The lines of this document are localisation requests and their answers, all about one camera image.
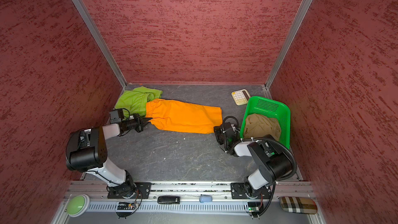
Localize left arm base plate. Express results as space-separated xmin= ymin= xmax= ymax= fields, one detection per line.
xmin=107 ymin=182 xmax=152 ymax=200

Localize left circuit board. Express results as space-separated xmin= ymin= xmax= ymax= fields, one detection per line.
xmin=117 ymin=202 xmax=137 ymax=211

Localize cream desk calculator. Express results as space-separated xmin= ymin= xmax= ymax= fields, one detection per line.
xmin=231 ymin=89 xmax=251 ymax=106

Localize right aluminium corner post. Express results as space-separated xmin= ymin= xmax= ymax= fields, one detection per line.
xmin=265 ymin=0 xmax=313 ymax=91

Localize khaki brown shorts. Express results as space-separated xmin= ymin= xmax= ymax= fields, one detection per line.
xmin=243 ymin=114 xmax=282 ymax=141

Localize left aluminium corner post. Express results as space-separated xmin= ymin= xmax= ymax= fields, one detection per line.
xmin=72 ymin=0 xmax=127 ymax=90

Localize orange shorts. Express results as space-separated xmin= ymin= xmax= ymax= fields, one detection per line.
xmin=146 ymin=99 xmax=223 ymax=134

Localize circuit board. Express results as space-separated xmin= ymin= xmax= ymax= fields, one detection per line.
xmin=117 ymin=202 xmax=137 ymax=211
xmin=247 ymin=202 xmax=263 ymax=214

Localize green round push button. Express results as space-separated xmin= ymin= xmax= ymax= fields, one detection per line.
xmin=66 ymin=194 xmax=90 ymax=217

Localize black corrugated cable conduit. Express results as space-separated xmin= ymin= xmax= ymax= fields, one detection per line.
xmin=222 ymin=116 xmax=297 ymax=181

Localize plaid patterned case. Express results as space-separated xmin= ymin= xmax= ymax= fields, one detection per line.
xmin=279 ymin=196 xmax=318 ymax=215

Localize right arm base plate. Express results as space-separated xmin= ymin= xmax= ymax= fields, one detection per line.
xmin=231 ymin=182 xmax=271 ymax=199

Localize black usb device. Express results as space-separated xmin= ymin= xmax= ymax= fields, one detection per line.
xmin=157 ymin=196 xmax=180 ymax=205

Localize lime green shorts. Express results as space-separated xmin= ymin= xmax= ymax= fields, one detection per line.
xmin=115 ymin=86 xmax=163 ymax=117

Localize aluminium corner post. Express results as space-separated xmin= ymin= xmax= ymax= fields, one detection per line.
xmin=265 ymin=0 xmax=313 ymax=91
xmin=72 ymin=0 xmax=127 ymax=90

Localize aluminium front rail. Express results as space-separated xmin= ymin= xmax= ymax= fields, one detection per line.
xmin=59 ymin=180 xmax=317 ymax=215

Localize green plastic laundry basket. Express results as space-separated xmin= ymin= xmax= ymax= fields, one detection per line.
xmin=240 ymin=96 xmax=291 ymax=149

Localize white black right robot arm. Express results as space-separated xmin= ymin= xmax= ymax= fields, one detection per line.
xmin=214 ymin=122 xmax=297 ymax=199

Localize right circuit board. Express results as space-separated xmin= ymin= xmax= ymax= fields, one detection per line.
xmin=247 ymin=202 xmax=263 ymax=214

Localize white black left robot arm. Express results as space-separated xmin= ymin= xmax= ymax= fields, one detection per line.
xmin=65 ymin=114 xmax=151 ymax=199

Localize light blue small object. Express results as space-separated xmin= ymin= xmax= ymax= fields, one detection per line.
xmin=199 ymin=195 xmax=212 ymax=203

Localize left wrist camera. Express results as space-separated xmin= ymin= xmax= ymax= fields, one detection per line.
xmin=109 ymin=108 xmax=125 ymax=124

